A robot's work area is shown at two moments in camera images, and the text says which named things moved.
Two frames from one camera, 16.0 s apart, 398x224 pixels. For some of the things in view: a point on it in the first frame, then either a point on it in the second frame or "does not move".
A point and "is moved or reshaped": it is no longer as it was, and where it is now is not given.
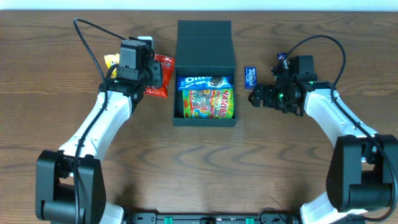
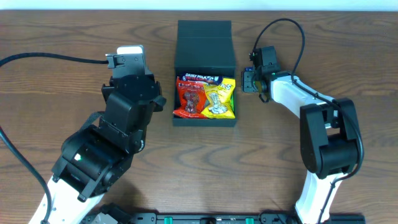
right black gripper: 267,96 → 247,83
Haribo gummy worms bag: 208,104 → 232,84
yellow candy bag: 111,60 is moved or reshaped
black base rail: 211,218 does not move
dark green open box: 204,48 does not move
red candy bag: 168,68 → 191,98
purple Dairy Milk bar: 282,60 → 197,77
